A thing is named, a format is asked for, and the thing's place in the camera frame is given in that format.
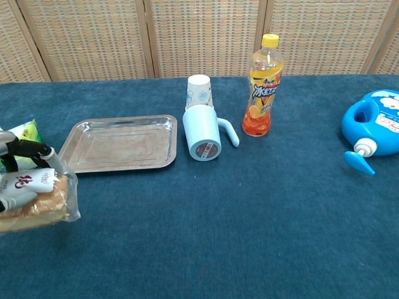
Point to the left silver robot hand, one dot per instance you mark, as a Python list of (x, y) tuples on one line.
[(28, 149)]

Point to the packaged bread with white label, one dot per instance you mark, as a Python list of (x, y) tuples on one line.
[(40, 205)]

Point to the rectangular stainless steel tray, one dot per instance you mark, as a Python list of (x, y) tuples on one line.
[(124, 144)]

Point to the green snack bag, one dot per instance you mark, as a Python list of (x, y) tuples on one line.
[(26, 134)]

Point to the light blue plastic mug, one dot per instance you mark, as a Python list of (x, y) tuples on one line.
[(202, 134)]

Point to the white printed paper cup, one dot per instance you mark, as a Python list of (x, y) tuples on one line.
[(199, 92)]

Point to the blue table cloth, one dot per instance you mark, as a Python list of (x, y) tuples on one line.
[(218, 218)]

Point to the woven rattan folding screen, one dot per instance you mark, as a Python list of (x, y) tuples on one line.
[(199, 37)]

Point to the orange iced tea bottle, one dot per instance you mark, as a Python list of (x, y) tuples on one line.
[(262, 93)]

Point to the blue pump dispenser bottle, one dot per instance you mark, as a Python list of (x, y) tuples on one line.
[(377, 130)]

